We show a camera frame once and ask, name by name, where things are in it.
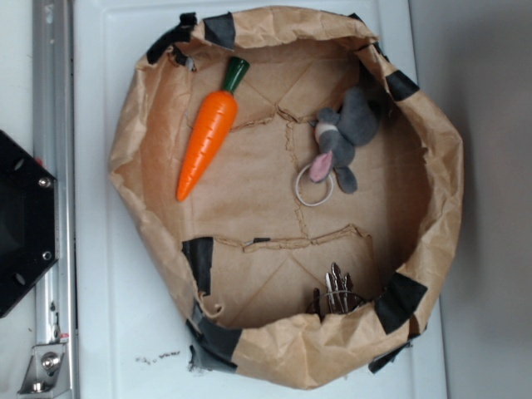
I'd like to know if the silver keys bunch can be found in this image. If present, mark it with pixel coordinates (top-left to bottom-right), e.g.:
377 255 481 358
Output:
306 263 367 320

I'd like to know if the brown paper bag bin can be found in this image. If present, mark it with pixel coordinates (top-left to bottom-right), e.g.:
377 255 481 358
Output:
109 6 464 389

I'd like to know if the orange toy carrot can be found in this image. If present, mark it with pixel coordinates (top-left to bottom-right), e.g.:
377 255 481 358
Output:
176 57 250 201

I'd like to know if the grey plush bunny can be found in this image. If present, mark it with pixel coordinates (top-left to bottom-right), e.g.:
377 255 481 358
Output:
309 86 381 194

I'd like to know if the white plastic tray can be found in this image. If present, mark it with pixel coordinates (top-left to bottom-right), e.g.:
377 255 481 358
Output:
73 1 447 398

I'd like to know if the white hair tie ring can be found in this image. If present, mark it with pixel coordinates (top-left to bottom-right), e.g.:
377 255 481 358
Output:
295 163 335 208

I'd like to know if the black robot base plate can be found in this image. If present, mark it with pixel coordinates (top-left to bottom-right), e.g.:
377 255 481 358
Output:
1 132 57 318

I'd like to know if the aluminium frame rail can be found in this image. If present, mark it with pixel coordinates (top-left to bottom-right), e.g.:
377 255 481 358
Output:
17 1 80 398

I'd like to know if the metal corner bracket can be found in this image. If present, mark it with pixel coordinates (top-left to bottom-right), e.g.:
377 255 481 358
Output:
17 343 70 398

